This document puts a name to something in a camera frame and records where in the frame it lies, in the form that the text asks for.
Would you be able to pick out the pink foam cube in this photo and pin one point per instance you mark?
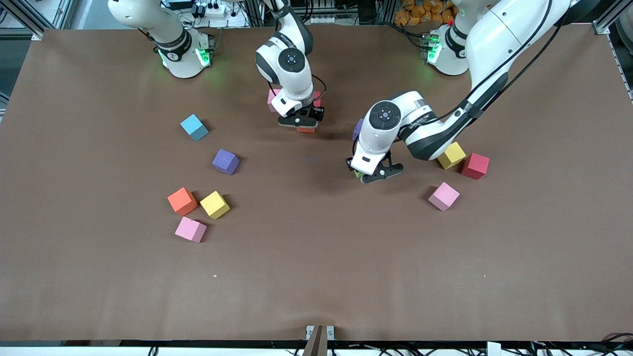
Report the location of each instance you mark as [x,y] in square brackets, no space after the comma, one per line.
[190,229]
[272,99]
[443,196]

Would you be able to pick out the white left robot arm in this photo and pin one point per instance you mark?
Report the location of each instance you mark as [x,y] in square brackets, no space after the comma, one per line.
[499,44]

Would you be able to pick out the small metal bracket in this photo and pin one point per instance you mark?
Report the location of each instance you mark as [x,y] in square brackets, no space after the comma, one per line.
[320,341]

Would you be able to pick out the cyan foam cube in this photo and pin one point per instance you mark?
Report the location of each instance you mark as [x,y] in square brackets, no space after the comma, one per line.
[194,127]

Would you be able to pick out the red foam cube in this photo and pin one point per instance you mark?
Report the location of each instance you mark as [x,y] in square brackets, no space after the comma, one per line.
[317,98]
[475,165]

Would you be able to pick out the purple foam cube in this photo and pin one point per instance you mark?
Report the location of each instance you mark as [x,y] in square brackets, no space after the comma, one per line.
[357,129]
[225,161]

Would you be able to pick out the aluminium frame rail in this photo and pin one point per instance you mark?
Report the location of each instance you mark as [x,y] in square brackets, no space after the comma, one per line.
[613,15]
[20,30]

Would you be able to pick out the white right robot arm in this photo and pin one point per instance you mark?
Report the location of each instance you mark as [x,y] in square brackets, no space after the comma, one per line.
[292,79]

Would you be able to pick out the orange foam cube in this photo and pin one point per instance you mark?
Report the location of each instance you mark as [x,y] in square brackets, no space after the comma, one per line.
[182,201]
[306,131]

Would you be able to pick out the white socket strip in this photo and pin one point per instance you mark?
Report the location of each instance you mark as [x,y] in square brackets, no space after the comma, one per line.
[324,20]

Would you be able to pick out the yellow foam cube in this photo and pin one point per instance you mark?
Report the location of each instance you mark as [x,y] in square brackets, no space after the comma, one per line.
[450,155]
[214,204]

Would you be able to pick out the white power strip with plugs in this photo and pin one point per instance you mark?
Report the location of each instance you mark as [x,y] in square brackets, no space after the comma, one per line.
[217,11]

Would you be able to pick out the bag of orange snacks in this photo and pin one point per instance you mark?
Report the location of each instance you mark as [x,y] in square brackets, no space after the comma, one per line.
[420,12]

